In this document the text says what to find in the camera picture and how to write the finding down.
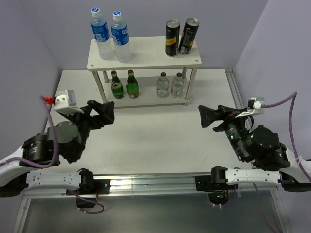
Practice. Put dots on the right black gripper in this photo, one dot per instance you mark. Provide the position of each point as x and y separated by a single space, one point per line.
207 114

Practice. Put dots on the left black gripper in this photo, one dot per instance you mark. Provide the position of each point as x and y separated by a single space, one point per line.
106 111

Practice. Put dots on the green glass bottle front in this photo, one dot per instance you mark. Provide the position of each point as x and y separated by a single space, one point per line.
116 86

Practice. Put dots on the green glass bottle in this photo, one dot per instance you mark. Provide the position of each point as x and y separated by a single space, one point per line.
132 85
116 86

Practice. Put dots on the clear soda bottle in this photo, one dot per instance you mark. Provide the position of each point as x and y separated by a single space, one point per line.
162 85
177 86

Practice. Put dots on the clear soda bottle front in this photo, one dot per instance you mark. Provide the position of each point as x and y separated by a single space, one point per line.
162 85

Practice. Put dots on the small blue label water bottle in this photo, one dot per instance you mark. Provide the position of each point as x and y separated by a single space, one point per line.
120 37

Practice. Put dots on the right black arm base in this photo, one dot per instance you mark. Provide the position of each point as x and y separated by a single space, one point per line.
218 193

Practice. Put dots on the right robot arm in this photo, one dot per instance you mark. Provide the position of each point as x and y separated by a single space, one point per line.
273 162

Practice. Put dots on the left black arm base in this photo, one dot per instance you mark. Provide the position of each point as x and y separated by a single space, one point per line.
100 186

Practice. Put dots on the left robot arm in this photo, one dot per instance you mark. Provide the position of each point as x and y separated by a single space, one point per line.
23 169

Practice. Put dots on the white two-tier shelf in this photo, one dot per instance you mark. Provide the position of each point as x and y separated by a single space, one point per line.
148 62

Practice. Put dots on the black can gold top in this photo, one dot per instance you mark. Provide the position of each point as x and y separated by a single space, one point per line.
188 35

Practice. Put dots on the black can yellow label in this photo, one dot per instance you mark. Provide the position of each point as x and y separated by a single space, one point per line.
172 37

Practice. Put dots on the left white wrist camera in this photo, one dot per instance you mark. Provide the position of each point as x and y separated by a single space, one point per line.
64 102

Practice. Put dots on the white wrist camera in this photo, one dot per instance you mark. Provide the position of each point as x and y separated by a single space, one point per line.
64 102
255 107

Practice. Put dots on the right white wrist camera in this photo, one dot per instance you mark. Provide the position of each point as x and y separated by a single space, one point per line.
255 107

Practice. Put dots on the aluminium side rail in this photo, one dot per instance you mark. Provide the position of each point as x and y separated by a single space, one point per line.
239 101

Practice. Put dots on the aluminium front rail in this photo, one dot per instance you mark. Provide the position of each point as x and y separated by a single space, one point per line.
147 184

